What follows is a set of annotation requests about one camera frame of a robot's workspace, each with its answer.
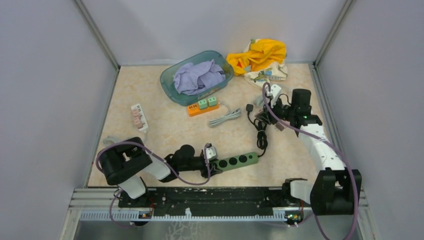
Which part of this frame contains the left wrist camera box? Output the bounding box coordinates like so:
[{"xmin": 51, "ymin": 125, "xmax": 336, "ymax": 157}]
[{"xmin": 203, "ymin": 143, "xmax": 218, "ymax": 163}]

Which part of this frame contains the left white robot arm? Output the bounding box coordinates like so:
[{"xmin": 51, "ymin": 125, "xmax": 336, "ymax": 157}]
[{"xmin": 95, "ymin": 137, "xmax": 222, "ymax": 207}]

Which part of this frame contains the cream dinosaur print cloth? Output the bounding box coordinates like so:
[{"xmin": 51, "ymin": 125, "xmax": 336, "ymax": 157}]
[{"xmin": 242, "ymin": 38, "xmax": 289, "ymax": 88}]

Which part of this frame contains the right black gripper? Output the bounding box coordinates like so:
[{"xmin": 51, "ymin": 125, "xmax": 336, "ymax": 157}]
[{"xmin": 256, "ymin": 96, "xmax": 296, "ymax": 125}]

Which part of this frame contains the green charger plug right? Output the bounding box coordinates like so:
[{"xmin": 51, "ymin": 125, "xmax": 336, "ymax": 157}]
[{"xmin": 207, "ymin": 96, "xmax": 218, "ymax": 107}]

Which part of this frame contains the yellow cloth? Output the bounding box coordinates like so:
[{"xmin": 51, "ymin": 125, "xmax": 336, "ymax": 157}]
[{"xmin": 226, "ymin": 38, "xmax": 287, "ymax": 75}]

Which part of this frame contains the teal plastic basin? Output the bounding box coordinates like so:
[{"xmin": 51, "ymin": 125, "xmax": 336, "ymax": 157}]
[{"xmin": 159, "ymin": 50, "xmax": 234, "ymax": 106}]

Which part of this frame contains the orange power strip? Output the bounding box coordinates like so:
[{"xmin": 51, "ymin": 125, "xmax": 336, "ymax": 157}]
[{"xmin": 186, "ymin": 103, "xmax": 219, "ymax": 117}]

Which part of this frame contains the grey cable of green strip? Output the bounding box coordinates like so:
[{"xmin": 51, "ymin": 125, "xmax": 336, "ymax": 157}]
[{"xmin": 207, "ymin": 101, "xmax": 243, "ymax": 128}]

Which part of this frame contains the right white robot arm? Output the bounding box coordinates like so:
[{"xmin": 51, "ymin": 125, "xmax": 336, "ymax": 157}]
[{"xmin": 262, "ymin": 84, "xmax": 362, "ymax": 216}]

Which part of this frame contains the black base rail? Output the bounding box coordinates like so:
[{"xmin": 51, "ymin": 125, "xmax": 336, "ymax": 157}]
[{"xmin": 117, "ymin": 186, "xmax": 316, "ymax": 223}]

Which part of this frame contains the green charger plug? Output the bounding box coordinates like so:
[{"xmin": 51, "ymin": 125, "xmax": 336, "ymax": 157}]
[
  {"xmin": 207, "ymin": 96, "xmax": 218, "ymax": 107},
  {"xmin": 197, "ymin": 99, "xmax": 209, "ymax": 110}
]

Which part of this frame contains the green power strip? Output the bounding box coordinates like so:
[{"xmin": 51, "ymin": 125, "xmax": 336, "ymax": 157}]
[{"xmin": 213, "ymin": 151, "xmax": 259, "ymax": 172}]

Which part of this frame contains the black cable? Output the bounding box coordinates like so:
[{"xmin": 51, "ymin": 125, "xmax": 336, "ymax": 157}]
[{"xmin": 245, "ymin": 103, "xmax": 270, "ymax": 158}]

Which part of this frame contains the green charger plug left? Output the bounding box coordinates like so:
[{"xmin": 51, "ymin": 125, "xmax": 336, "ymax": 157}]
[{"xmin": 197, "ymin": 99, "xmax": 209, "ymax": 110}]

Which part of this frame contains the purple cloth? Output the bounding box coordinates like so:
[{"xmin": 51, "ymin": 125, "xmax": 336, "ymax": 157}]
[{"xmin": 173, "ymin": 59, "xmax": 226, "ymax": 96}]

